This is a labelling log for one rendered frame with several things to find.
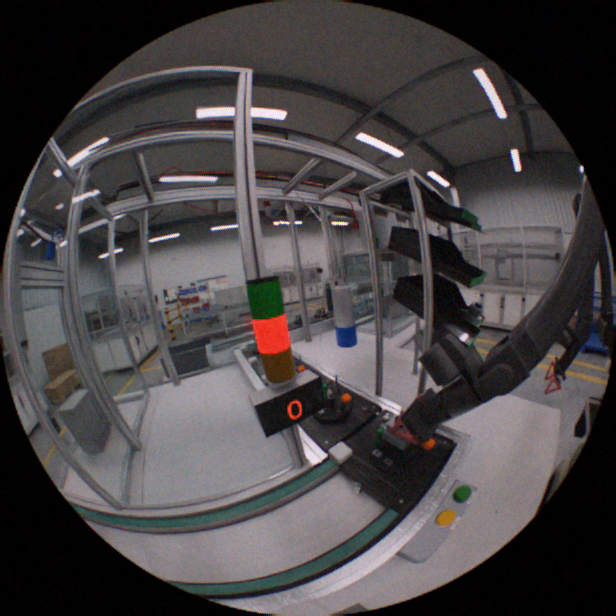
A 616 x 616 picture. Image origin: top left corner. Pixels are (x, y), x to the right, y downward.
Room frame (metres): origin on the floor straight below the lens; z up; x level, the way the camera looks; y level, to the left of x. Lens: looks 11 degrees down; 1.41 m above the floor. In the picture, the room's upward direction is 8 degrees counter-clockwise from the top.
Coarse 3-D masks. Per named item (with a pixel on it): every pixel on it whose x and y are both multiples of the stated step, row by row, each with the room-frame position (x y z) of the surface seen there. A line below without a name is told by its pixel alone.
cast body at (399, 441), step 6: (396, 414) 0.28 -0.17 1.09; (390, 420) 0.27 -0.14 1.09; (384, 426) 0.29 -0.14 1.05; (390, 426) 0.25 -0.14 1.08; (402, 426) 0.24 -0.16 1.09; (384, 432) 0.26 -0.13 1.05; (390, 432) 0.25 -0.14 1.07; (384, 438) 0.26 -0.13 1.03; (390, 438) 0.25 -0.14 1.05; (396, 438) 0.24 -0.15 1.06; (402, 438) 0.23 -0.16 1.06; (396, 444) 0.23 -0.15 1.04; (402, 444) 0.22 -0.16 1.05; (408, 444) 0.22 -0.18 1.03
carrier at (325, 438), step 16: (336, 384) 0.52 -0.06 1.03; (336, 400) 0.49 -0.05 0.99; (352, 400) 0.49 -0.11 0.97; (368, 400) 0.48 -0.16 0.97; (320, 416) 0.42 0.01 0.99; (336, 416) 0.41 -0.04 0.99; (352, 416) 0.42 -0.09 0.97; (368, 416) 0.40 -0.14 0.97; (320, 432) 0.37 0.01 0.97; (336, 432) 0.36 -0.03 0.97; (352, 432) 0.36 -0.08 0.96; (320, 448) 0.32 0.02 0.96
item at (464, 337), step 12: (408, 276) 0.52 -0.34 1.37; (420, 276) 0.55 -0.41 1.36; (396, 288) 0.52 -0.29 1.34; (408, 288) 0.47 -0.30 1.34; (420, 288) 0.55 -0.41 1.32; (444, 288) 0.47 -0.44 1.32; (396, 300) 0.52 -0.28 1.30; (408, 300) 0.48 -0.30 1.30; (420, 300) 0.44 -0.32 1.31; (444, 300) 0.47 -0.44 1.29; (420, 312) 0.44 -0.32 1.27; (444, 312) 0.46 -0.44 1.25; (456, 312) 0.42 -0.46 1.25; (444, 324) 0.40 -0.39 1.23; (456, 324) 0.40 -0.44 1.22; (468, 324) 0.38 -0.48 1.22; (456, 336) 0.33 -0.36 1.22; (468, 336) 0.35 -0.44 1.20
